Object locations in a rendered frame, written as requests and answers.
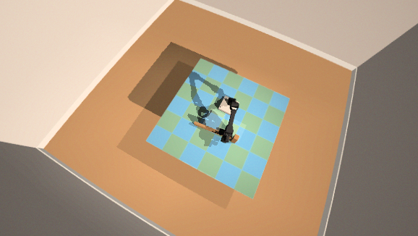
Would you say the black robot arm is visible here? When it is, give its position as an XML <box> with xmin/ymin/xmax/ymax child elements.
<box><xmin>218</xmin><ymin>97</ymin><xmax>239</xmax><ymax>143</ymax></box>

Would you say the brown wooden post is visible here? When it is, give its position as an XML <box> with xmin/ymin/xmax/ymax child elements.
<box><xmin>231</xmin><ymin>134</ymin><xmax>240</xmax><ymax>143</ymax></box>

